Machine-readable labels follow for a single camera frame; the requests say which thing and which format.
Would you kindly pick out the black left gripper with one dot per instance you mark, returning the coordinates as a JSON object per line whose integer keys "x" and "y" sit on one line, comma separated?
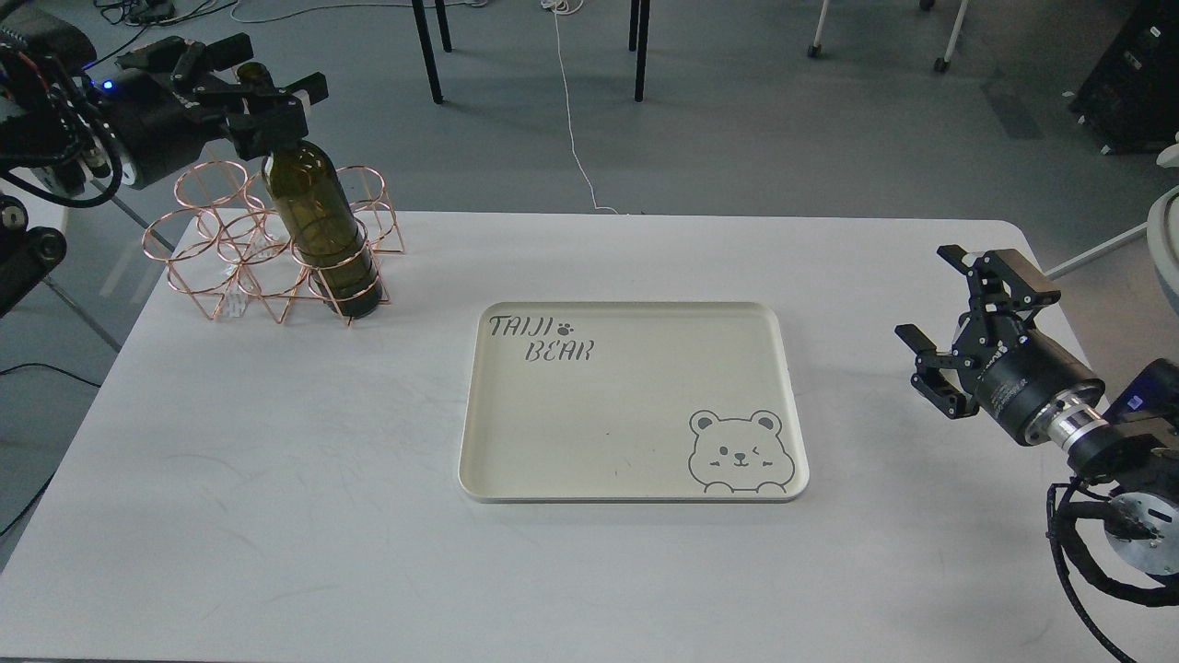
{"x": 158, "y": 131}

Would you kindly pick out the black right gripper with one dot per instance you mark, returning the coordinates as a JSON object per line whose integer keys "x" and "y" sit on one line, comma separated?
{"x": 1005, "y": 365}

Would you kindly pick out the dark green wine bottle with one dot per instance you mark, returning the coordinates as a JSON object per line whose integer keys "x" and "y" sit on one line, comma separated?
{"x": 303, "y": 185}

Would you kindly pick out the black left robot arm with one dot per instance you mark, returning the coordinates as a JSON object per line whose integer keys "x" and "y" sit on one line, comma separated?
{"x": 74, "y": 141}

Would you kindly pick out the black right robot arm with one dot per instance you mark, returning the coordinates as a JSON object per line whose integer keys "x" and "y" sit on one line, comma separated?
{"x": 1116, "y": 520}

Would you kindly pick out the white rolling chair base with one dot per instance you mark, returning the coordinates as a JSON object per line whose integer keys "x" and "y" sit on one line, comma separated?
{"x": 922, "y": 28}

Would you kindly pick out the black equipment box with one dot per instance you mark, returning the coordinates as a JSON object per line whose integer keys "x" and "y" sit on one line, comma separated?
{"x": 1130, "y": 99}

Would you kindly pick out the cream bear serving tray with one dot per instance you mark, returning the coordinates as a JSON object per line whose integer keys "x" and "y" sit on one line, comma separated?
{"x": 631, "y": 401}

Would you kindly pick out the black table legs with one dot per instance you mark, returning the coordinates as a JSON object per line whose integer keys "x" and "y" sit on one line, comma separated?
{"x": 638, "y": 35}

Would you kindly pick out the copper wire bottle rack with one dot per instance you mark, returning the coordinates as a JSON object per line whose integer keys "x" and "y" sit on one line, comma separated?
{"x": 226, "y": 249}

